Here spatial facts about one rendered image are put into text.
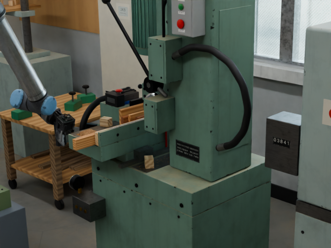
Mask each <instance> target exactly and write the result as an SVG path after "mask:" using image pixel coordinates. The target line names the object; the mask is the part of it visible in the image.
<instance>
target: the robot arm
mask: <svg viewBox="0 0 331 248"><path fill-rule="evenodd" d="M5 13H6V10H5V8H4V6H3V4H2V3H1V1H0V50H1V52H2V54H3V55H4V57H5V59H6V61H7V62H8V64H9V66H10V67H11V69H12V71H13V73H14V74H15V76H16V78H17V80H18V81H19V83H20V85H21V86H22V88H23V90H21V89H20V90H19V89H16V90H14V91H13V93H12V94H11V97H10V104H11V106H12V107H13V108H15V109H21V110H25V111H29V112H33V113H37V114H38V115H39V116H40V117H41V118H42V119H43V120H44V121H45V122H46V123H47V124H51V125H54V131H55V139H56V146H58V147H60V146H63V147H64V146H65V145H66V135H68V134H71V132H78V131H79V127H74V126H75V118H74V117H72V116H71V115H70V114H62V113H61V110H60V108H58V107H57V101H56V99H55V98H54V97H52V96H49V94H48V92H47V90H46V89H45V88H44V86H43V84H42V83H41V81H40V79H39V77H38V75H37V73H36V72H35V70H34V68H33V66H32V64H31V63H30V61H29V59H28V57H27V55H26V53H25V52H24V50H23V48H22V46H21V44H20V42H19V41H18V39H17V37H16V35H15V33H14V32H13V30H12V28H11V26H10V24H9V23H8V21H7V19H6V17H5Z"/></svg>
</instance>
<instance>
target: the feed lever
mask: <svg viewBox="0 0 331 248"><path fill-rule="evenodd" d="M101 1H102V2H103V3H104V4H107V6H108V8H109V9H110V11H111V13H112V15H113V17H114V18H115V20H116V22H117V24H118V25H119V27H120V29H121V31H122V33H123V34H124V36H125V38H126V40H127V42H128V43H129V45H130V47H131V49H132V50H133V52H134V54H135V56H136V57H137V59H138V61H139V63H140V65H141V66H142V68H143V70H144V72H145V73H146V75H147V77H146V78H145V79H144V82H143V85H144V88H145V90H146V91H147V92H148V93H154V92H159V93H160V94H161V95H162V96H164V97H167V96H168V94H167V93H166V92H165V91H164V90H163V87H164V84H163V83H160V82H156V81H152V80H149V71H148V69H147V67H146V66H145V64H144V62H143V60H142V58H141V57H140V55H139V53H138V51H137V50H136V48H135V46H134V44H133V43H132V41H131V39H130V37H129V35H128V34H127V32H126V30H125V28H124V27H123V25H122V23H121V21H120V19H119V18H118V16H117V14H116V12H115V11H114V9H113V7H112V5H111V4H110V1H111V0H101Z"/></svg>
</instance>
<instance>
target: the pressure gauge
mask: <svg viewBox="0 0 331 248"><path fill-rule="evenodd" d="M84 185H85V179H84V178H83V177H81V176H80V175H77V174H76V175H73V176H72V177H71V178H70V180H69V186H70V188H71V189H74V190H77V191H78V193H82V188H83V187H84Z"/></svg>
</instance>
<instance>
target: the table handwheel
mask: <svg viewBox="0 0 331 248"><path fill-rule="evenodd" d="M103 101H105V95H104V96H101V97H99V98H97V99H95V100H94V101H93V102H92V103H91V104H90V105H89V106H88V107H87V109H86V110H85V112H84V114H83V116H82V119H81V122H80V127H79V131H81V130H84V129H86V127H87V126H90V127H94V126H97V124H93V123H88V122H87V121H88V118H89V116H90V114H91V113H92V111H93V110H94V109H95V108H96V107H97V106H98V105H100V102H103Z"/></svg>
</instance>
